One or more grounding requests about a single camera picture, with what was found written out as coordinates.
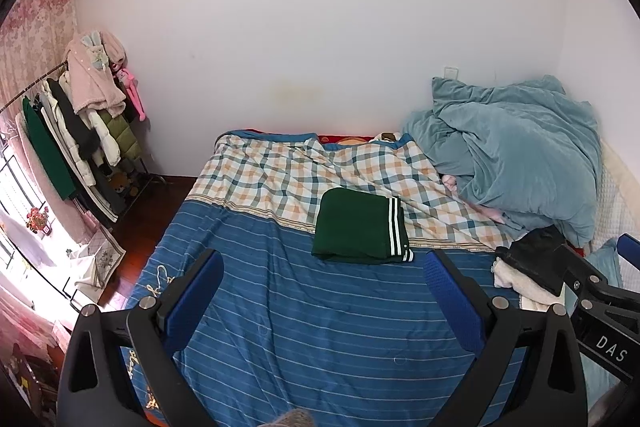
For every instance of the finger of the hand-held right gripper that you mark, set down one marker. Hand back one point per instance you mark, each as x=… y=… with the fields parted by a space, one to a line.
x=582 y=274
x=630 y=252

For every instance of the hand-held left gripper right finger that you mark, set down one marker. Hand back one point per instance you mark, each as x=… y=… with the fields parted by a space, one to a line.
x=452 y=302

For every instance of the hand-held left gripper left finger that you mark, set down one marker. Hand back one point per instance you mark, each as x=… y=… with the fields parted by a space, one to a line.
x=195 y=302

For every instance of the black garment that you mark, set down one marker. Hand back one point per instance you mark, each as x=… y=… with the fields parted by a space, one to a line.
x=532 y=252

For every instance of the green varsity jacket cream sleeves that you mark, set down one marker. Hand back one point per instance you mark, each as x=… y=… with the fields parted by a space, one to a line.
x=352 y=227

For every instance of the metal clothes rack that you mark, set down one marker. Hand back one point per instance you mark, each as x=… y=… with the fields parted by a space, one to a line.
x=150 y=177

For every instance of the white knitted blanket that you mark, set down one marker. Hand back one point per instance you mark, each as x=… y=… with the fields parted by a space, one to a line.
x=615 y=202

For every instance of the white fuzzy garment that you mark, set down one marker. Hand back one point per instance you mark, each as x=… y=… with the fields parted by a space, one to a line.
x=520 y=284

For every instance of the pink cloth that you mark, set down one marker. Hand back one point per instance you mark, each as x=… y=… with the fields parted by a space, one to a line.
x=487 y=210

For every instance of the patterned floor mat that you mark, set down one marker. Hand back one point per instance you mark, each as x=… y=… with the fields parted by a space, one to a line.
x=102 y=259

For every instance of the blue striped plaid bed quilt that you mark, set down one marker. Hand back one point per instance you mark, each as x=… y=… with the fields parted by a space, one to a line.
x=310 y=317

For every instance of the brown bear toy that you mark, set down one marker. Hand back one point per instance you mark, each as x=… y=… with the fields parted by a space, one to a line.
x=120 y=185

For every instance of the teal blanket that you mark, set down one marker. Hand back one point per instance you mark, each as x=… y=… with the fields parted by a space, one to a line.
x=515 y=147

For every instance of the grey fuzzy cloth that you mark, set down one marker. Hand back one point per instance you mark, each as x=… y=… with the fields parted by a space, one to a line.
x=295 y=419

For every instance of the red flower pot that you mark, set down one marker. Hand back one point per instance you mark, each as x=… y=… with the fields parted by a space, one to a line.
x=37 y=219

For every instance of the white cloth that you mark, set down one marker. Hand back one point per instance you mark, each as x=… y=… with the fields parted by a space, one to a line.
x=25 y=244

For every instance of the olive green puffer jacket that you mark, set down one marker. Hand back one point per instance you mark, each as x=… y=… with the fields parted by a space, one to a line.
x=119 y=134

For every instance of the red bed sheet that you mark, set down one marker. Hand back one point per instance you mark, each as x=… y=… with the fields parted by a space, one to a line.
x=345 y=139

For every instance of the white puffer jacket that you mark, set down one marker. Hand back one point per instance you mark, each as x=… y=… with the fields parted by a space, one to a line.
x=97 y=129

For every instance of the dark green coat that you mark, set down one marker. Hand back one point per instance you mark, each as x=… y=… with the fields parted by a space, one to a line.
x=47 y=152

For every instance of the pink plush toy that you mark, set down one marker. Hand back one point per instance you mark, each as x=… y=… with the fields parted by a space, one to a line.
x=134 y=94

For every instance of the black coat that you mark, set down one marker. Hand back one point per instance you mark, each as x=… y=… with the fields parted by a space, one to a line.
x=75 y=122

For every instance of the pink floral curtain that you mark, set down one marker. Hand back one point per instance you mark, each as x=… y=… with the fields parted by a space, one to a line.
x=42 y=32

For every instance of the white wall socket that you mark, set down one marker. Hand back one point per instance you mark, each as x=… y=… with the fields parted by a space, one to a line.
x=451 y=72

